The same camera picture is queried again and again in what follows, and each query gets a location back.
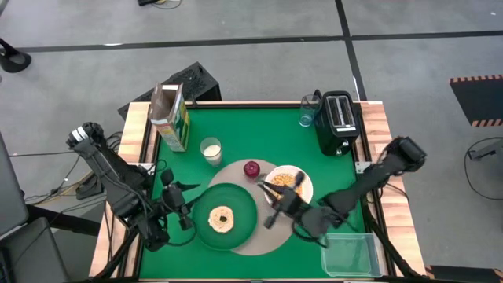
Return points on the black hazard-striped floor mat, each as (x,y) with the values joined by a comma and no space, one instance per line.
(479,98)
(463,275)

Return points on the grey metal bracket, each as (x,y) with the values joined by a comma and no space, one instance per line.
(491,151)

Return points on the bagel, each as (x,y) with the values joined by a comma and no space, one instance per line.
(216,220)

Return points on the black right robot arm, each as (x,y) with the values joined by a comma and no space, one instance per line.
(373,177)

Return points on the orange cereal pieces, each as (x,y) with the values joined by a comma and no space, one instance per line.
(281,178)

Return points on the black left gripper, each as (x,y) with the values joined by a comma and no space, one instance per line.
(173,198)

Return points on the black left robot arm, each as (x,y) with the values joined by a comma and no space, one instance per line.
(106,169)

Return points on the red apple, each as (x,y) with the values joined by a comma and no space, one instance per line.
(251,169)

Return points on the black perforated crate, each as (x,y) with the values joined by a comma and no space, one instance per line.
(196,80)

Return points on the white bowl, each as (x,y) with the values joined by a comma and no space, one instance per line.
(307,188)

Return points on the glass of milk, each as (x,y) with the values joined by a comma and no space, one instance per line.
(212,151)

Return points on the black toaster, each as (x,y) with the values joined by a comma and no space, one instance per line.
(338,114)

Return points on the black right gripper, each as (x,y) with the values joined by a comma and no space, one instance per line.
(290,202)

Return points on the clear drinking glass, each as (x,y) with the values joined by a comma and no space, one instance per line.
(306,118)

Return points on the clear plastic container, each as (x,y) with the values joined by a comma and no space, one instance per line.
(349,255)

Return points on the round beige placemat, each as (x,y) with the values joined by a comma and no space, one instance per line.
(236,173)

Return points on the black stand base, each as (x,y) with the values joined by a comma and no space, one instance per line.
(13,61)

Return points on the colourful cereal box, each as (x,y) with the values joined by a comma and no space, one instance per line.
(171,118)

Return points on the green felt table mat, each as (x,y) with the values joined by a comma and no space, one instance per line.
(173,267)

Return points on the black floor power supply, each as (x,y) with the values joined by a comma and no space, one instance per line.
(90,188)

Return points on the green plate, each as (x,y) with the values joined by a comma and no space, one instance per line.
(243,232)

